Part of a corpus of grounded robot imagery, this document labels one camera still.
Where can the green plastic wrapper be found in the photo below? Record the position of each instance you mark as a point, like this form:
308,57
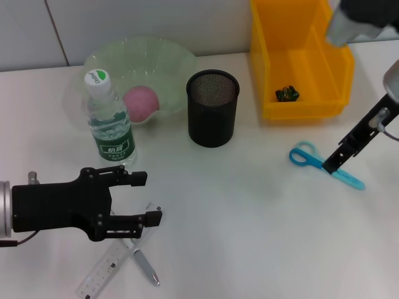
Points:
286,94

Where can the silver white pen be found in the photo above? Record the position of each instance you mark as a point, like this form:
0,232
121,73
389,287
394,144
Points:
145,264

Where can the pink peach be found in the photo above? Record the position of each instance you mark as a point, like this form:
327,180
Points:
141,102

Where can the green label water bottle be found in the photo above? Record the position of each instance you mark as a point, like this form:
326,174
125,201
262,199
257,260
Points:
113,140

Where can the black mesh pen cup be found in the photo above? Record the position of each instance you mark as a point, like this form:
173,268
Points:
212,124

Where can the silver left gripper plug stub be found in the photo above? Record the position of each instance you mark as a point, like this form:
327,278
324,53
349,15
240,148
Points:
32,177

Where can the transparent plastic ruler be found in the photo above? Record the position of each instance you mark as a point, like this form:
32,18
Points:
99,274

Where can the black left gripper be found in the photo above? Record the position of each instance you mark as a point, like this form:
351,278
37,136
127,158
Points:
56,205

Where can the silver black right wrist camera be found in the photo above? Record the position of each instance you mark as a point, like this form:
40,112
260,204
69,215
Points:
355,21

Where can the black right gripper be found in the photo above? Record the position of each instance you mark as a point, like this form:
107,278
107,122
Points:
378,116

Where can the yellow plastic bin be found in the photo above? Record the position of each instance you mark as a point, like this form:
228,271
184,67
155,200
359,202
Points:
296,109

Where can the silver right gripper plug stub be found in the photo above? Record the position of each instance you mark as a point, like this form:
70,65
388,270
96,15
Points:
383,114

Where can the translucent green fruit bowl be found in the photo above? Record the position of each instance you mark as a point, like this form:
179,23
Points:
149,62

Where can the silver gripper plug stub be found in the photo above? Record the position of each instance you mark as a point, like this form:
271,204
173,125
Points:
32,177
383,114

